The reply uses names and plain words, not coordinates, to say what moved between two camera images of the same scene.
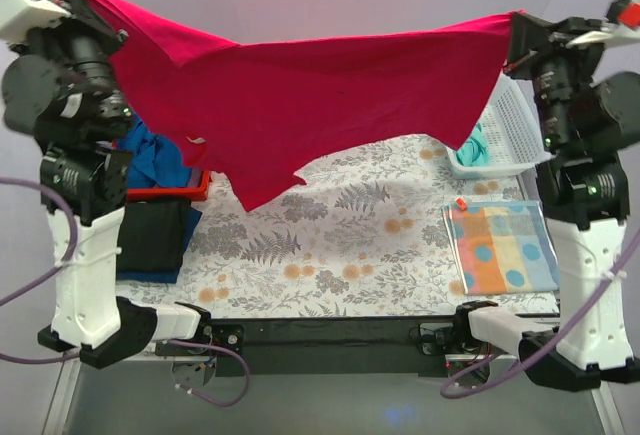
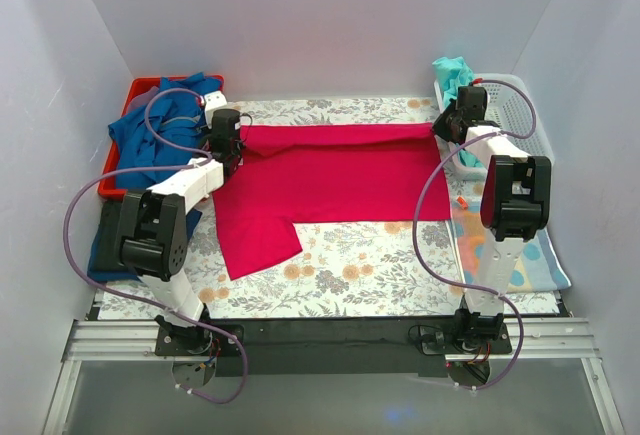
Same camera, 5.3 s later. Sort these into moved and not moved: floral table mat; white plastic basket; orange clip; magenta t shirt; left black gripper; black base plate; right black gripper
Moved: right black gripper; magenta t shirt; left black gripper
Not moved: orange clip; floral table mat; black base plate; white plastic basket
